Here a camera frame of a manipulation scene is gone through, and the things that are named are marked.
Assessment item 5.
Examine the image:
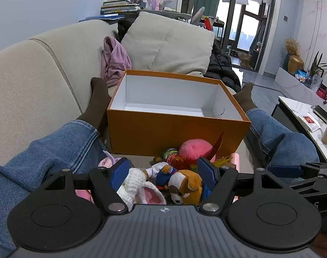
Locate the blue folder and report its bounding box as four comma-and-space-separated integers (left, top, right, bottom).
79, 13, 125, 22

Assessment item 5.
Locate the small black table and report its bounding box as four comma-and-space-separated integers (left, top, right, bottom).
204, 16, 224, 37

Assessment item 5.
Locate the grey desk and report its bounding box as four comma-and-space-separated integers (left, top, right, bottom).
137, 9, 192, 20

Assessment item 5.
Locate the stack of books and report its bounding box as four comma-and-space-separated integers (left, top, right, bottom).
100, 0, 141, 15

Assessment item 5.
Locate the blue snack packet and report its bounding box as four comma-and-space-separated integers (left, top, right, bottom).
295, 70, 309, 83

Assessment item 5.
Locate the gold vase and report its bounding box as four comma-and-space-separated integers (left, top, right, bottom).
287, 55, 305, 75

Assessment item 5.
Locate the beige sofa cushion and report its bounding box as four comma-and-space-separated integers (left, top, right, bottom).
120, 11, 216, 77

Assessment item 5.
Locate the grey chair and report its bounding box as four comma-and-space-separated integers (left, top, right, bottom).
192, 7, 207, 27

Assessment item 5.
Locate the green leafy plant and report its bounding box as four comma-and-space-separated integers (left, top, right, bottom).
307, 51, 327, 79

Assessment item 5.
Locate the orange cardboard box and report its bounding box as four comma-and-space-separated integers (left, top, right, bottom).
107, 70, 252, 158

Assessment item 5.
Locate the black framed glass door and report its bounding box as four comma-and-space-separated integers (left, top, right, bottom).
179, 0, 283, 73

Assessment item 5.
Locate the pink fluffy ball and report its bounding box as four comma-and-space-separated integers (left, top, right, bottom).
179, 139, 214, 164

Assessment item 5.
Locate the dark brown sock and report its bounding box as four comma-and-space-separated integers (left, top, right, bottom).
233, 82, 258, 112
76, 77, 113, 140

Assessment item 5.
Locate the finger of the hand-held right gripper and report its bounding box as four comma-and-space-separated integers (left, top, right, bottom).
269, 162, 327, 179
288, 179, 327, 194

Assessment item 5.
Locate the white low cabinet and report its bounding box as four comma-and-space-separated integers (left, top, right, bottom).
275, 67, 327, 108

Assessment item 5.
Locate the black notebook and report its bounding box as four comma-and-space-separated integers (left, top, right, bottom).
313, 105, 327, 123

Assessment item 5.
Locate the person's right leg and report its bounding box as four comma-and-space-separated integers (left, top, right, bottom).
245, 107, 321, 173

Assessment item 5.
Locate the black puffer jacket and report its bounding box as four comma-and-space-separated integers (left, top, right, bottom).
204, 39, 242, 93

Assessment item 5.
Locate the white packet red label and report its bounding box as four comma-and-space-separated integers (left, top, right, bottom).
300, 114, 325, 133

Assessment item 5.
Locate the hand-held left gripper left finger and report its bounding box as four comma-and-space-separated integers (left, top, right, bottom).
41, 157, 134, 215

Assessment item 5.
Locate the beige fabric sofa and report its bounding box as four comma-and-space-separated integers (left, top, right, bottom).
0, 19, 246, 167

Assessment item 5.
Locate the small green-lidded tin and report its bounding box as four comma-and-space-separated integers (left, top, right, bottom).
161, 148, 180, 164

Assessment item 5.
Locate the white marble coffee table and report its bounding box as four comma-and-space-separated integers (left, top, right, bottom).
271, 95, 327, 164

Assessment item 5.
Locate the black garment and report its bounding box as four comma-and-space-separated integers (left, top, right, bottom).
117, 15, 140, 43

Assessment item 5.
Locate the white crochet bunny plush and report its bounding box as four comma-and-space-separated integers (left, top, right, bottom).
116, 168, 167, 212

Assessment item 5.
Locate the brown dog plush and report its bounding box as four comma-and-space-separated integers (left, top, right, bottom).
167, 169, 204, 205

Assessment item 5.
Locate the dried flower bunch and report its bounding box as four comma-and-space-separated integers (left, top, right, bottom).
284, 38, 301, 57

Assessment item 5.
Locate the glass vase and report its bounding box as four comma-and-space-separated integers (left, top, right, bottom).
310, 74, 324, 91

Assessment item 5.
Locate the pink crumpled garment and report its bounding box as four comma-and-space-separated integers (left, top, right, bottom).
100, 36, 132, 89

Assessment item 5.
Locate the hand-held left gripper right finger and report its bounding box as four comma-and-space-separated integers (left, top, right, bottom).
197, 157, 290, 215

